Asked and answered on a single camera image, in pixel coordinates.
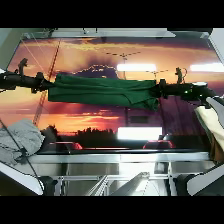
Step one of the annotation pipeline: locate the grey garment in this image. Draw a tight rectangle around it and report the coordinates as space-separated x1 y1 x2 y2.
0 118 46 167

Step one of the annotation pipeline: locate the silver frame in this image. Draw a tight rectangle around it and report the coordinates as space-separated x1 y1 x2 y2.
19 150 224 197

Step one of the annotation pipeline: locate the black cable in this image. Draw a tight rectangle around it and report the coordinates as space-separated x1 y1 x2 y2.
0 119 44 186

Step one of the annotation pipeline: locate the green T-shirt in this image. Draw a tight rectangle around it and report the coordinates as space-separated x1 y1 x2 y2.
47 72 161 112

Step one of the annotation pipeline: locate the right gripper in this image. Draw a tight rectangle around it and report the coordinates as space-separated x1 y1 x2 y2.
155 78 192 100

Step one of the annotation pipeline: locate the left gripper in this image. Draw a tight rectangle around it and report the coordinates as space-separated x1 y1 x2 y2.
30 71 56 95

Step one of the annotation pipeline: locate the cream garment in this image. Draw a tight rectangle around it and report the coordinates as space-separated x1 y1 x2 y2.
193 104 224 165

